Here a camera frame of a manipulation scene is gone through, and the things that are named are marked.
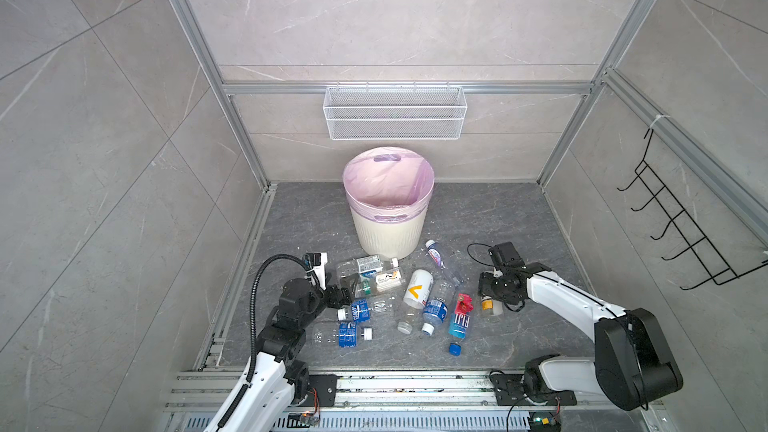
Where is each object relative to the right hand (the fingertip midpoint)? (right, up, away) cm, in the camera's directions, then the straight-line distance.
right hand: (487, 286), depth 90 cm
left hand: (-43, +8, -11) cm, 45 cm away
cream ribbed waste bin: (-31, +14, -3) cm, 34 cm away
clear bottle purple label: (-15, +10, +3) cm, 18 cm away
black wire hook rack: (+38, +27, -18) cm, 49 cm away
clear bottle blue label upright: (-17, -4, -9) cm, 20 cm away
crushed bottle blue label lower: (-42, -9, -14) cm, 45 cm away
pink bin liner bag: (-31, +32, +8) cm, 45 cm away
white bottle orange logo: (-22, +1, -5) cm, 22 cm away
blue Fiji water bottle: (-12, -7, -12) cm, 18 cm away
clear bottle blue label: (-38, -4, -9) cm, 39 cm away
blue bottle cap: (-13, -13, -12) cm, 22 cm away
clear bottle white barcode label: (-39, +7, 0) cm, 40 cm away
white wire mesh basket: (-42, +57, +10) cm, 71 cm away
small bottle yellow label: (-1, -4, -6) cm, 7 cm away
